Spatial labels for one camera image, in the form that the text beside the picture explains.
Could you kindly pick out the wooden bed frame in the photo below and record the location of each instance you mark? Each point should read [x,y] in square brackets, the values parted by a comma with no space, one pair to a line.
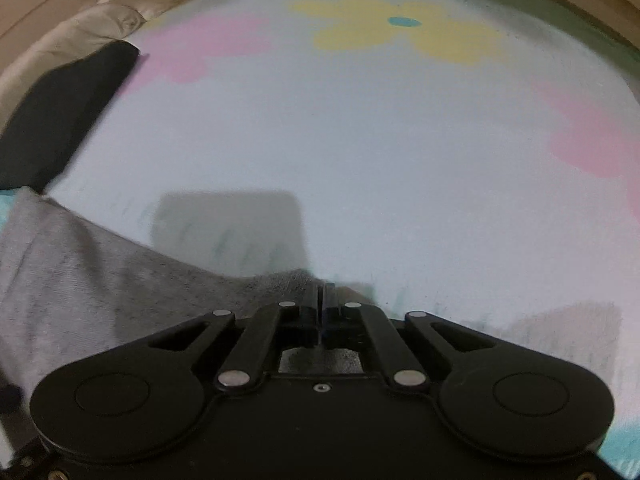
[575,0]

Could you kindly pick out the grey pants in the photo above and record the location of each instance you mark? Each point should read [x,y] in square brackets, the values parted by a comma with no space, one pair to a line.
[100,285]

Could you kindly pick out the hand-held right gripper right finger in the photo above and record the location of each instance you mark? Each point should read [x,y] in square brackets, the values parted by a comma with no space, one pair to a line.
[328,312]

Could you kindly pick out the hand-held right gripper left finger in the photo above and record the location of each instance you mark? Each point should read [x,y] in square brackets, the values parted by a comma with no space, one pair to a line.
[312,312]

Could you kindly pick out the dark cloth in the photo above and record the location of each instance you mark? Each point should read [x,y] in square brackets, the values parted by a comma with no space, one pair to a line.
[60,110]

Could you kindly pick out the flower printed blanket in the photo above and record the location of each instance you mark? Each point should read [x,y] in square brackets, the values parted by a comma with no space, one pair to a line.
[350,160]

